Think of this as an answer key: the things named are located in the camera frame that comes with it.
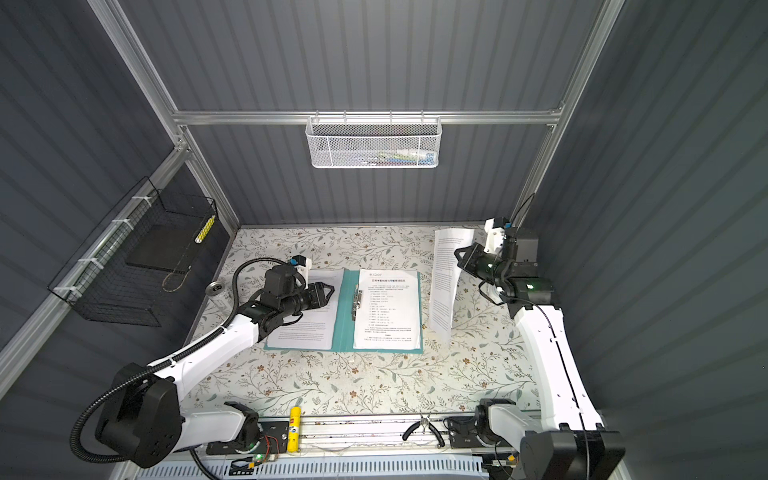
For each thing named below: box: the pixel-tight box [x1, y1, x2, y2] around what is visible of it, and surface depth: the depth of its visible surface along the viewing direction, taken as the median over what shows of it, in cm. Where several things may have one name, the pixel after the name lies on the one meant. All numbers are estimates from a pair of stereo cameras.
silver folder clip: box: [352, 284, 363, 322], surface depth 98 cm
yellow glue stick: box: [287, 406, 301, 453], surface depth 75 cm
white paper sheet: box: [430, 229, 475, 343], surface depth 76 cm
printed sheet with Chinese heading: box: [353, 269, 421, 349], surface depth 98 cm
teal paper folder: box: [264, 268, 425, 353], surface depth 95 cm
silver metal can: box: [205, 281, 224, 296], surface depth 88 cm
